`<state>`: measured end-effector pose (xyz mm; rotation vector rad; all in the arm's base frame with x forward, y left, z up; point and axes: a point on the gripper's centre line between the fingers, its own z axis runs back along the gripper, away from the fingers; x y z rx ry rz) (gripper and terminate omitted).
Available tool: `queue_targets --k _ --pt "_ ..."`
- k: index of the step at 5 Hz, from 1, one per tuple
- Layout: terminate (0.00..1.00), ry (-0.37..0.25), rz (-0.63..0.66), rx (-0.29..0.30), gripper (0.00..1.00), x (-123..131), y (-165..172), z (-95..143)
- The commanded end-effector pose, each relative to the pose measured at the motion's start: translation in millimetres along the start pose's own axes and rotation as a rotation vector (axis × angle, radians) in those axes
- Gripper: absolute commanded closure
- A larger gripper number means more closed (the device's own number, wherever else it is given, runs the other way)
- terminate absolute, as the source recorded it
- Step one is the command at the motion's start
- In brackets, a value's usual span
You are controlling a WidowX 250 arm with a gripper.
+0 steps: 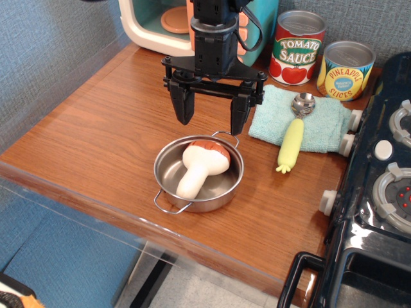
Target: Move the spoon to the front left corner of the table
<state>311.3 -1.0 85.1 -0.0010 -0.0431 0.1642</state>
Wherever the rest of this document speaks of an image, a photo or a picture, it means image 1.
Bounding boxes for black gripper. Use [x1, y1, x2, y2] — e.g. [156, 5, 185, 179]
[162, 16, 267, 135]

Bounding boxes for spoon with yellow-green handle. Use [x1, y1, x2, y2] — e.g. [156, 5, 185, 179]
[275, 92, 315, 174]

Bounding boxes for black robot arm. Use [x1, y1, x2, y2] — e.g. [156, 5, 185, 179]
[162, 1, 268, 135]

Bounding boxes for plush mushroom toy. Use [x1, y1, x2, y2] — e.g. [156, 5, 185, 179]
[176, 140, 231, 200]

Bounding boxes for light blue folded cloth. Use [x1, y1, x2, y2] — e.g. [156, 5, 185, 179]
[249, 85, 351, 153]

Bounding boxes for small steel pot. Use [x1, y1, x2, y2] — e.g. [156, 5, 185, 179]
[153, 131, 245, 215]

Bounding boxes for teal toy microwave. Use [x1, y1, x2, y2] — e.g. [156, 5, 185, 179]
[119, 1, 279, 66]

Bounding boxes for tomato sauce can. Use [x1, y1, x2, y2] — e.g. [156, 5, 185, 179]
[269, 10, 327, 85]

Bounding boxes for pineapple slices can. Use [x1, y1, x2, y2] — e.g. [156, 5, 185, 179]
[317, 41, 376, 102]

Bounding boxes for black toy stove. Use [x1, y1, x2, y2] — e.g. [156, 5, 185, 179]
[278, 52, 410, 307]

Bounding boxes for orange fuzzy object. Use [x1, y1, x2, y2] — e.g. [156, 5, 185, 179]
[1, 291, 45, 308]

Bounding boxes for black cable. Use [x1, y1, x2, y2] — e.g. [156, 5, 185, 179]
[233, 6, 264, 53]

